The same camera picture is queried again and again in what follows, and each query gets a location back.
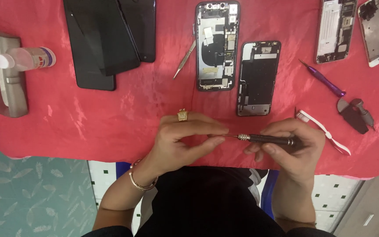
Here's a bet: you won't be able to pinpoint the clear plastic liquid bottle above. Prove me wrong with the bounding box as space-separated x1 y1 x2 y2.
0 47 57 72

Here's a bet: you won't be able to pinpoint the purple screwdriver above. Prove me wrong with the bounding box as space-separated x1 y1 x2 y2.
299 59 347 98

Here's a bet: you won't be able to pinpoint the white phone display panel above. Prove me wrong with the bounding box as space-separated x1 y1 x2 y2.
357 0 379 68

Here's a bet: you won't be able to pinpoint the black phone display panel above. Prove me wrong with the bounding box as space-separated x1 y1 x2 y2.
236 40 282 117

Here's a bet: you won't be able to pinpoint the gold bracelet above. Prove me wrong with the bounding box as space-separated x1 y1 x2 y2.
129 159 159 191

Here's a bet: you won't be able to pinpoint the black phone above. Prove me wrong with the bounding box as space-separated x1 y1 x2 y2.
117 0 157 63
63 0 116 92

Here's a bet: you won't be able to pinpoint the grey screwdriver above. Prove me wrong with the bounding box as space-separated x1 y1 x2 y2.
351 98 375 131

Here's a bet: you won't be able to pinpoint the dark triangular pry pick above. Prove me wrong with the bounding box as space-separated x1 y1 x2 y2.
337 98 370 135

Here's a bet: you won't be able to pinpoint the white toothbrush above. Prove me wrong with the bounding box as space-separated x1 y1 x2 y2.
295 110 351 156

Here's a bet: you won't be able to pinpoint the open silver phone chassis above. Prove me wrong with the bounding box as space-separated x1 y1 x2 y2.
315 0 359 65

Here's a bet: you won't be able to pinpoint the red cloth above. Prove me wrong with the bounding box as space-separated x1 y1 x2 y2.
0 0 379 180

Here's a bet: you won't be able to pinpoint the large black phone screen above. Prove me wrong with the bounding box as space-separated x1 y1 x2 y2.
69 0 141 77

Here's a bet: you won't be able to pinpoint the dark brown box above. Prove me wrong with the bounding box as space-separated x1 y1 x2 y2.
0 29 29 118

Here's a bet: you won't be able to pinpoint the metal tweezers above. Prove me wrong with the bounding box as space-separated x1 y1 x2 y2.
173 39 197 80

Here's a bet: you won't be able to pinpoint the black precision screwdriver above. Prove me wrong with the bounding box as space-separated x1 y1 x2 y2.
221 133 303 147

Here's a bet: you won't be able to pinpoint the person's left hand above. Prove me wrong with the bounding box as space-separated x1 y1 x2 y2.
146 113 230 176

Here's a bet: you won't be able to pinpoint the open black phone chassis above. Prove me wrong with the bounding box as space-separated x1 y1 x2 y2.
194 1 241 92

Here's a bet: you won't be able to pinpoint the person's right hand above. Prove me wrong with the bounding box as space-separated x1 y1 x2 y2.
244 118 326 185

